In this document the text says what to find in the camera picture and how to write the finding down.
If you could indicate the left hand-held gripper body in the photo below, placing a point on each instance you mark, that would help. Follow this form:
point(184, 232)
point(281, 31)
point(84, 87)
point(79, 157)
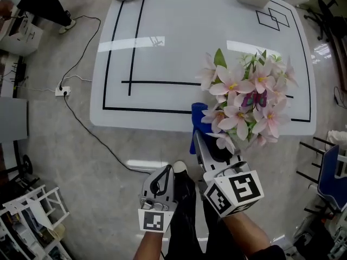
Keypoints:
point(154, 218)

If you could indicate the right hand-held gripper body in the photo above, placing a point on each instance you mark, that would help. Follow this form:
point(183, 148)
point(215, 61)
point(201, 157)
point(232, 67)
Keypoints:
point(238, 191)

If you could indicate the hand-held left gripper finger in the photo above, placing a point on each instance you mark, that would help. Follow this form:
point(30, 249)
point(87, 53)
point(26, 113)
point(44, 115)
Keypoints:
point(172, 183)
point(147, 184)

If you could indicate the blue cloth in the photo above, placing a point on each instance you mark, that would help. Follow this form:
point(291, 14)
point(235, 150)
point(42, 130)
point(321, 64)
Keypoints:
point(196, 118)

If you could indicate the pink flower bouquet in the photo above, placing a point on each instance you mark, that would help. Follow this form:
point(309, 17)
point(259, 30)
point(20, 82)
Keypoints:
point(244, 99)

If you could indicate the person's left forearm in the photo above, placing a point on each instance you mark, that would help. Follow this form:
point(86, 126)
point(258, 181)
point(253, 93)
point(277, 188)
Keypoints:
point(151, 246)

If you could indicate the person's right forearm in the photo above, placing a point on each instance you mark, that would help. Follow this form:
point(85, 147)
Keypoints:
point(246, 237)

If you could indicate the person's white shoe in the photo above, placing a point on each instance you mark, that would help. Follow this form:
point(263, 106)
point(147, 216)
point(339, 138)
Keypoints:
point(180, 166)

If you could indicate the person's black trousers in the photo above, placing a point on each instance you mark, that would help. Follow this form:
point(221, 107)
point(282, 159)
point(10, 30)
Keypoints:
point(185, 213)

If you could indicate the person's black top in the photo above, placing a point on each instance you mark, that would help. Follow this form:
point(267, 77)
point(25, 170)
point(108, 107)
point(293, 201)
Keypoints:
point(271, 253)

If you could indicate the blue chair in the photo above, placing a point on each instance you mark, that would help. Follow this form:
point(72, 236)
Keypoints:
point(330, 177)

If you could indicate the beige bucket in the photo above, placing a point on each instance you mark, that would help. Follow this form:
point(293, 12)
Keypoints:
point(55, 230)

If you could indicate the white shelf rack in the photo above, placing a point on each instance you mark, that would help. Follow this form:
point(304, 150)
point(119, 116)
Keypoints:
point(32, 218)

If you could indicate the black wheeled stand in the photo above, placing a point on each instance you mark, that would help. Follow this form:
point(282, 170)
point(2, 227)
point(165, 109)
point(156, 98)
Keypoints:
point(27, 165)

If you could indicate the white power strip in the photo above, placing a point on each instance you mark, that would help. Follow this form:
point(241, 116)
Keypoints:
point(63, 91)

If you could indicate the grey panel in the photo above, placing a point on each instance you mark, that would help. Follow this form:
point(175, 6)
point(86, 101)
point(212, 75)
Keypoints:
point(12, 118)

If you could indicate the black office chair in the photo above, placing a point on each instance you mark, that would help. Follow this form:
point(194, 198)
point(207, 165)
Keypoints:
point(325, 12)

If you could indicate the black router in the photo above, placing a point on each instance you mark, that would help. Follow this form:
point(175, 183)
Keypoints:
point(20, 72)

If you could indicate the white drawer cabinet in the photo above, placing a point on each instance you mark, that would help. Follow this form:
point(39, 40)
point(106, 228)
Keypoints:
point(19, 36)

